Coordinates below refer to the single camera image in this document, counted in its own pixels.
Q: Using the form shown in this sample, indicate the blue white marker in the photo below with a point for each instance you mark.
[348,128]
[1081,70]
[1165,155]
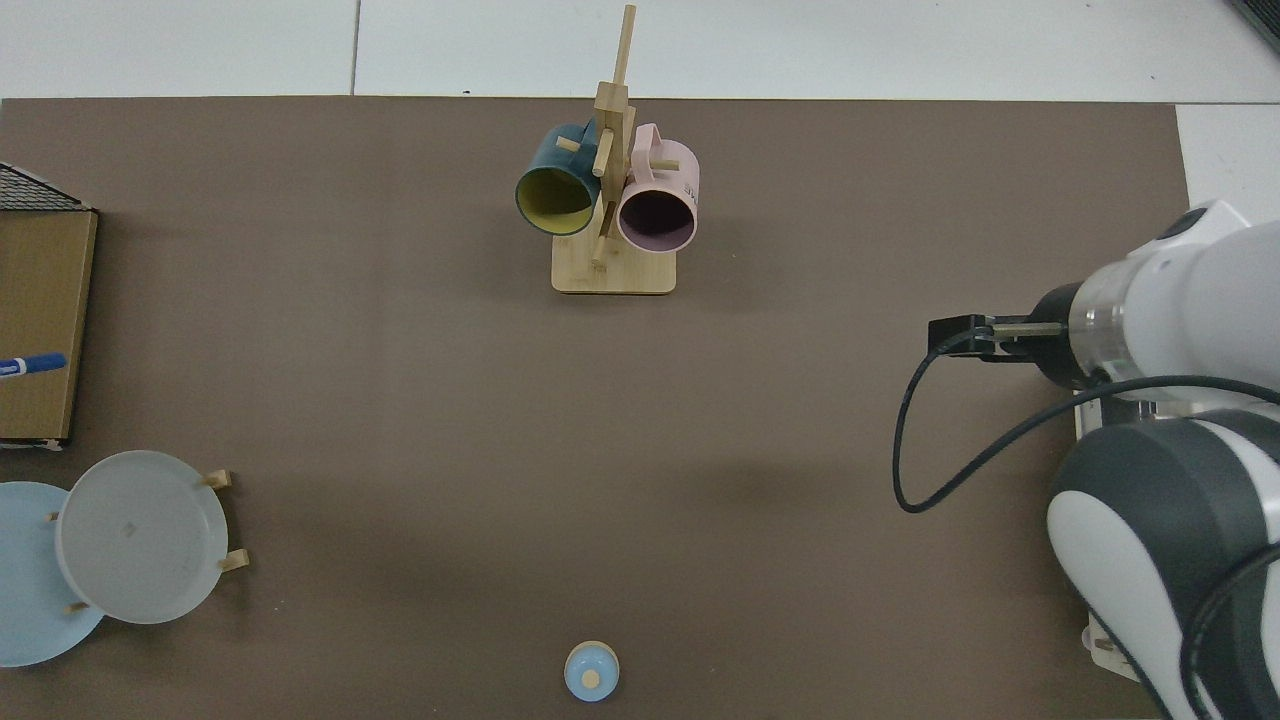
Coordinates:
[35,364]

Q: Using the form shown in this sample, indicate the pale toaster oven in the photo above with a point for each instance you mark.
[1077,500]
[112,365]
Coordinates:
[1105,660]

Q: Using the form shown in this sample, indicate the dark grey corner object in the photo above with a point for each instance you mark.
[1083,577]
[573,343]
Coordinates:
[1262,20]

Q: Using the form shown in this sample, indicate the pink cup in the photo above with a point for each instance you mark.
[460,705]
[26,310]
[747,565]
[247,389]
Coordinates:
[672,175]

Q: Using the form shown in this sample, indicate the wooden cup stand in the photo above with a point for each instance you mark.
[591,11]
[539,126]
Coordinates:
[612,275]

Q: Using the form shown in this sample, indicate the brown table cloth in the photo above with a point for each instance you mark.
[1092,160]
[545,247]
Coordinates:
[560,450]

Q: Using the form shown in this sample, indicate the dark teal cup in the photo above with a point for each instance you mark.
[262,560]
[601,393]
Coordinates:
[545,160]

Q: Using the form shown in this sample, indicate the small blue round thing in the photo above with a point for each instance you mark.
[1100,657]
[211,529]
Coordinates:
[591,672]

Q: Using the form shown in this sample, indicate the wooden plate rack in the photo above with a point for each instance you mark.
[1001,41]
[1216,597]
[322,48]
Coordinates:
[236,560]

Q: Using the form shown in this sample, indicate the grey plate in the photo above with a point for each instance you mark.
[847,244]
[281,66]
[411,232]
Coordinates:
[140,540]

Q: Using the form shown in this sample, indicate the light blue plate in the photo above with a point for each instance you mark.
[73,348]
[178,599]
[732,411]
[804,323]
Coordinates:
[25,590]

